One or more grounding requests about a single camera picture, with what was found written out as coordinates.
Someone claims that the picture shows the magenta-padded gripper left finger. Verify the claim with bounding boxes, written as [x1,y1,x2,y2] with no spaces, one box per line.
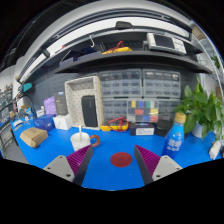
[43,143,95,187]

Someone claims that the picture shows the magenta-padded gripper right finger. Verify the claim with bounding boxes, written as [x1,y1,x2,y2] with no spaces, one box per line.
[133,143,184,186]

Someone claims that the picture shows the blue drink bottle gold cap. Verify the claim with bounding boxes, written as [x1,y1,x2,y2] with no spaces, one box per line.
[161,112,187,160]

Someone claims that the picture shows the flat black case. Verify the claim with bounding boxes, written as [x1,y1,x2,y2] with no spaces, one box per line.
[155,119,174,138]

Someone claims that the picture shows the brown cardboard box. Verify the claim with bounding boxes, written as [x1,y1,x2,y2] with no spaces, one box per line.
[19,126,50,149]

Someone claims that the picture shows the black box white label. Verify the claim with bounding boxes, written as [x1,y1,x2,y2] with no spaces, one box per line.
[129,121,156,137]

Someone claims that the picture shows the flat round red coaster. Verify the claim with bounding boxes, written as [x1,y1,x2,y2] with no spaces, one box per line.
[110,151,133,168]

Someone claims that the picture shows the small white box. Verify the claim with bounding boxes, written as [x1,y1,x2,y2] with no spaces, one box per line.
[52,113,74,131]

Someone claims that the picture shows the dark blue box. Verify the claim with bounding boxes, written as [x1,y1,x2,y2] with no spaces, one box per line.
[33,114,56,132]

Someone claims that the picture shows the white power adapter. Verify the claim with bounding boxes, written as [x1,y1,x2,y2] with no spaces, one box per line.
[208,139,223,160]

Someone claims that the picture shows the clear box colourful parts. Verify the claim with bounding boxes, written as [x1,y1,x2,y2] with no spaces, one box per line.
[126,99,160,124]

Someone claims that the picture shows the purple pouch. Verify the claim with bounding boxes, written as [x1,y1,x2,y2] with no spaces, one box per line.
[43,95,58,116]

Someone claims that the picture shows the dark grey upright box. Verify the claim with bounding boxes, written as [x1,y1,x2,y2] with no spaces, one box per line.
[53,91,69,116]

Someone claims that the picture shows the black rectangular case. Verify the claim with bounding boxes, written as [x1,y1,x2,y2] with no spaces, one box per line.
[80,95,99,128]

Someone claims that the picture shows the yellow multimeter red leads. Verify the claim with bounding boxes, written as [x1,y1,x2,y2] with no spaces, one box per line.
[99,116,131,133]

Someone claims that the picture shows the green potted plant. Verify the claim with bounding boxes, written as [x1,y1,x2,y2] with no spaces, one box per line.
[173,76,224,141]

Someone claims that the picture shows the black overhead shelf unit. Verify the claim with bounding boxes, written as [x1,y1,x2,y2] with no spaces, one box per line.
[16,19,214,84]

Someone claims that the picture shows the white mug orange handle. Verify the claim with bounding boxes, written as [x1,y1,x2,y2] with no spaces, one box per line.
[69,132,101,153]

